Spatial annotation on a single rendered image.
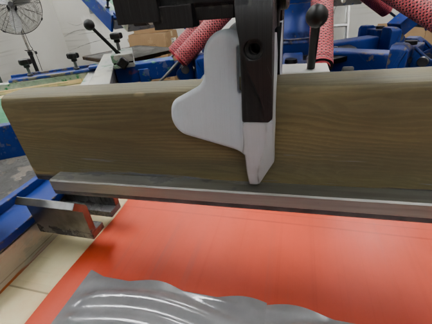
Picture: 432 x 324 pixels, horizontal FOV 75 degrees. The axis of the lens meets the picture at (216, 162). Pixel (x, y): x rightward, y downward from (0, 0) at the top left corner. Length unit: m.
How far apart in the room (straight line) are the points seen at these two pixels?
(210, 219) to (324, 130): 0.21
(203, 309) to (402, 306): 0.16
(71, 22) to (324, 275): 5.48
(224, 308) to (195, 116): 0.17
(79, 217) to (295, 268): 0.22
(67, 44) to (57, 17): 0.40
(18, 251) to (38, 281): 0.04
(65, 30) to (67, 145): 5.48
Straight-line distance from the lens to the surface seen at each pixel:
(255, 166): 0.16
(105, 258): 0.34
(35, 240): 0.38
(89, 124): 0.22
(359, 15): 4.39
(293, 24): 0.96
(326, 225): 0.34
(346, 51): 0.94
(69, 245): 0.38
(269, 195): 0.18
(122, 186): 0.22
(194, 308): 0.27
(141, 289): 0.29
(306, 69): 0.48
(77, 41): 5.62
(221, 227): 0.33
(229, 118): 0.16
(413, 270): 0.33
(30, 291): 0.35
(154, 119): 0.19
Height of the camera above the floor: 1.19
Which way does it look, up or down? 30 degrees down
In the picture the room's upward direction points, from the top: 6 degrees counter-clockwise
